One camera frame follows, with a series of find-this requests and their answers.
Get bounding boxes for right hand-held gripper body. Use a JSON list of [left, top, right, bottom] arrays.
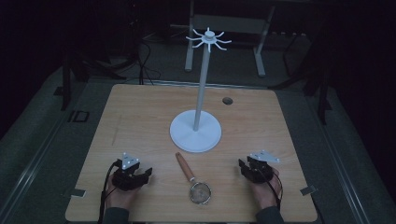
[[246, 149, 281, 184]]

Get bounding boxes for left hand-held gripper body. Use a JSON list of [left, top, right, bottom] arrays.
[[111, 151, 142, 192]]

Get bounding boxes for wooden-handled mesh strainer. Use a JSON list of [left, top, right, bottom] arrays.
[[175, 151, 213, 206]]

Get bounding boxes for white hook stand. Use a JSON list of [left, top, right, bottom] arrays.
[[169, 26, 233, 154]]

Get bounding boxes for person's left hand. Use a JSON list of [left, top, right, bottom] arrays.
[[105, 180, 141, 211]]

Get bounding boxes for person's right hand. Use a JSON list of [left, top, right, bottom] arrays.
[[249, 168, 282, 211]]

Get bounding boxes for grey tape strip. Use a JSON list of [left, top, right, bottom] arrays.
[[70, 188, 87, 199], [299, 185, 318, 197]]

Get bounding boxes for black metal stand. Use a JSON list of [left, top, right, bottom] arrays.
[[269, 31, 333, 126], [53, 46, 129, 112]]

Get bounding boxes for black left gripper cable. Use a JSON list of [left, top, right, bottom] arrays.
[[97, 159, 123, 224]]

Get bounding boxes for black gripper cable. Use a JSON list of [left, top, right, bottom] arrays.
[[97, 159, 123, 224], [262, 167, 284, 213]]

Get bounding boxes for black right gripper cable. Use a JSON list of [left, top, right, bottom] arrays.
[[262, 167, 284, 213]]

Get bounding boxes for black rectangular floor bracket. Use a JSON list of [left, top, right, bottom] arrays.
[[67, 109, 91, 123]]

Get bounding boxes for metal floor rail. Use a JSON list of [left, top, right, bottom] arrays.
[[0, 108, 76, 218]]

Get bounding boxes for white metal desk frame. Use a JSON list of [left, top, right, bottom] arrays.
[[184, 0, 277, 78]]

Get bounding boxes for black floor cables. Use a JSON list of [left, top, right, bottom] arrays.
[[132, 18, 163, 86]]

